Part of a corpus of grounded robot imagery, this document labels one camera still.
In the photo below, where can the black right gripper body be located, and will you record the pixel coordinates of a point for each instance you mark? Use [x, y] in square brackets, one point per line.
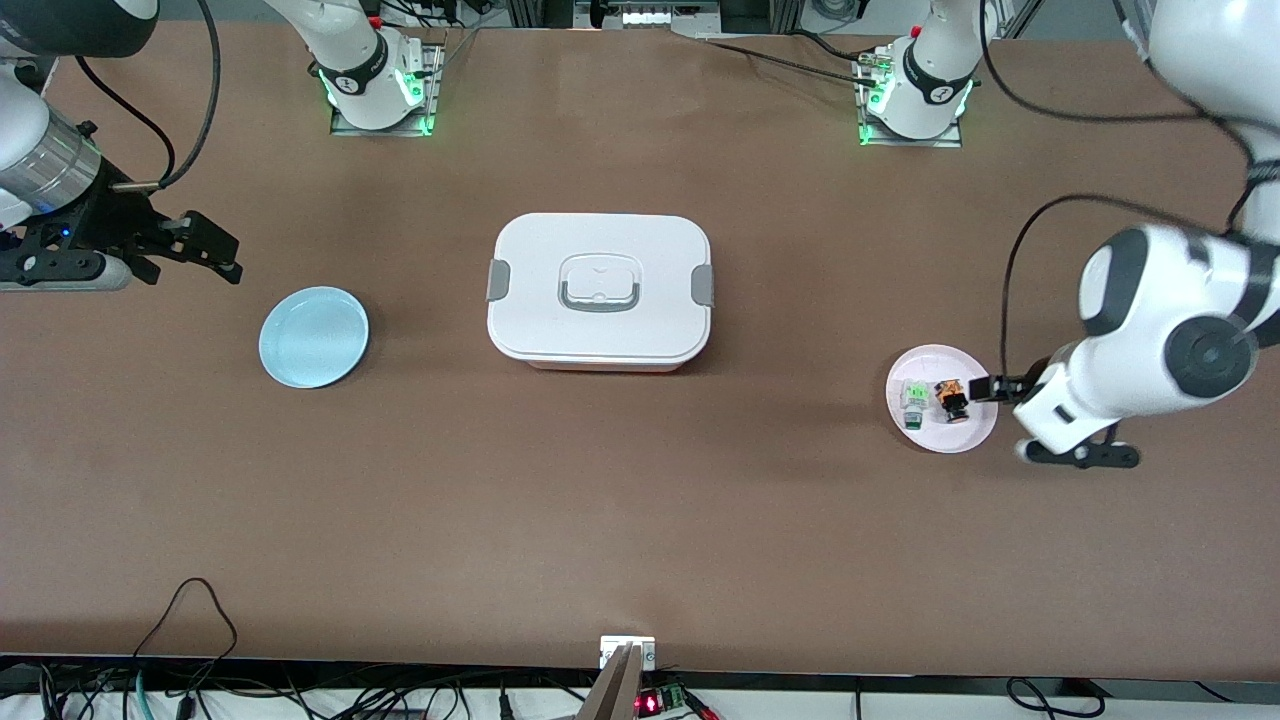
[112, 222]

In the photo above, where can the white lidded box grey clips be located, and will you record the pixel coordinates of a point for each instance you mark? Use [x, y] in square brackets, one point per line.
[540, 250]

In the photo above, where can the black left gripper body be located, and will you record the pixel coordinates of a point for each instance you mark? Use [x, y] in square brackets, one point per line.
[1019, 385]

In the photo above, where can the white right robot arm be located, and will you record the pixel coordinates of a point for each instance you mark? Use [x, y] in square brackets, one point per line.
[350, 50]

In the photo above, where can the aluminium camera mount post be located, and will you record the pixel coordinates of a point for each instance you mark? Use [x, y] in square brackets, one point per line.
[615, 690]

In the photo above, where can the green white switch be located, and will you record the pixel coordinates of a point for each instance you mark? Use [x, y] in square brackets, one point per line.
[914, 395]

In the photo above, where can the green circuit board red light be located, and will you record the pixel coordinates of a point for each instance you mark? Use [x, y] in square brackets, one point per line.
[668, 697]

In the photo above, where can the pink plate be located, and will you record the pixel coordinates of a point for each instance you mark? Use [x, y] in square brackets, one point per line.
[940, 435]

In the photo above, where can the aluminium cell frame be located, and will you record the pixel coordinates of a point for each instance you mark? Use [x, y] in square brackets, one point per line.
[790, 12]

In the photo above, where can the orange black push-button switch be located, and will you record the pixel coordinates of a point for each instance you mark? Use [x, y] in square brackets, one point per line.
[952, 398]

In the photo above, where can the light blue plate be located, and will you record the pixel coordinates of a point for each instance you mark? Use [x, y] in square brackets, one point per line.
[312, 337]

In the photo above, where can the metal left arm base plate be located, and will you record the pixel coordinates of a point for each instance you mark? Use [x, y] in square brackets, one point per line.
[940, 142]

